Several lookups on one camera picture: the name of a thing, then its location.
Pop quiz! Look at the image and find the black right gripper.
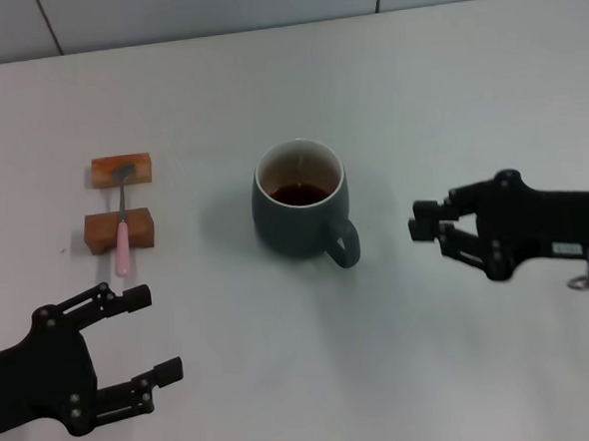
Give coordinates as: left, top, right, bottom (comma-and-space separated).
405, 165, 589, 288

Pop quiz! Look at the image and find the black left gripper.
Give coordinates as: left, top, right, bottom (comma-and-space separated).
0, 278, 189, 441

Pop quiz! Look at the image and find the pink handled metal spoon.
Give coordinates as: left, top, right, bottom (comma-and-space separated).
108, 164, 143, 279

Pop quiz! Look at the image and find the grey ceramic cup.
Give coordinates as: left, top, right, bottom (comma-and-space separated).
247, 135, 363, 275

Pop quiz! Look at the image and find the dark notched wooden block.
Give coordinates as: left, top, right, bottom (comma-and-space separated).
82, 206, 157, 256

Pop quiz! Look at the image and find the dark coffee liquid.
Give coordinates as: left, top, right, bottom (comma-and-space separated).
268, 181, 333, 209

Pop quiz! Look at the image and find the light stained wooden block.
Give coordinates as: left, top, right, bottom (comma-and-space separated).
89, 151, 155, 190

